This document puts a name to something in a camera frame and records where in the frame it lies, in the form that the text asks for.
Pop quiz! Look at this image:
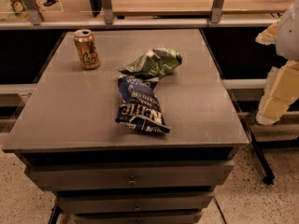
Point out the grey drawer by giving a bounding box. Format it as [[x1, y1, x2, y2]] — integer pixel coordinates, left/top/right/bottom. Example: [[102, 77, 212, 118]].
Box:
[[27, 161, 234, 191], [74, 210, 202, 224], [57, 192, 213, 214]]

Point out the middle grey drawer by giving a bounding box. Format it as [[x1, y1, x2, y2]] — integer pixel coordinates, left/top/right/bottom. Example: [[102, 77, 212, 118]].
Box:
[[57, 192, 213, 214]]

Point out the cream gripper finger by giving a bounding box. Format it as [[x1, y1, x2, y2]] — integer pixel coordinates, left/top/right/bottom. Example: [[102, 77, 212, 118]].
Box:
[[256, 61, 299, 125], [255, 21, 279, 46]]

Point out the black metal floor stand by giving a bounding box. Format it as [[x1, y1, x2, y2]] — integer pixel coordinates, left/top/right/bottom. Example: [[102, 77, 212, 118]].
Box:
[[239, 115, 275, 185]]

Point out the grey drawer cabinet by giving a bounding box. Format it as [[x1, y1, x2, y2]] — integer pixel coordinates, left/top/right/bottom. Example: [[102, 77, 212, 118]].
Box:
[[1, 28, 250, 224]]

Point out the green jalapeno chip bag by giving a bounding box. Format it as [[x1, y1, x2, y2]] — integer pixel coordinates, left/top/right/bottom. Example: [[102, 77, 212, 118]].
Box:
[[118, 48, 182, 79]]

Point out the bottom grey drawer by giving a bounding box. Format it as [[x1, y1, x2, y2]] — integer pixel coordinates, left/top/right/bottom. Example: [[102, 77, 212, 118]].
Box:
[[74, 210, 202, 224]]

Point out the orange soda can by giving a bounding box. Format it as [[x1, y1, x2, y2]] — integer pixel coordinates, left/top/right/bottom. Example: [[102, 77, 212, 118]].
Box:
[[74, 29, 100, 70]]

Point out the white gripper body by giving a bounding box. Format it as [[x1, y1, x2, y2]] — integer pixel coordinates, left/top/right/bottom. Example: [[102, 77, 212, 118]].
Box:
[[276, 0, 299, 61]]

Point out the blue kettle chip bag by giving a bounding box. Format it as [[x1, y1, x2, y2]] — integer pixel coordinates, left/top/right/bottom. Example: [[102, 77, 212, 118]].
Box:
[[115, 76, 171, 133]]

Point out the top grey drawer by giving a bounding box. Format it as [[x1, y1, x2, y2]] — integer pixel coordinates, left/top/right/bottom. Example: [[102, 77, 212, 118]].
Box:
[[27, 161, 234, 191]]

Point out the small black object on counter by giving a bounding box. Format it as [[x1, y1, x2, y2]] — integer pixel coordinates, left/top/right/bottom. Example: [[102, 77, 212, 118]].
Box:
[[43, 0, 58, 7]]

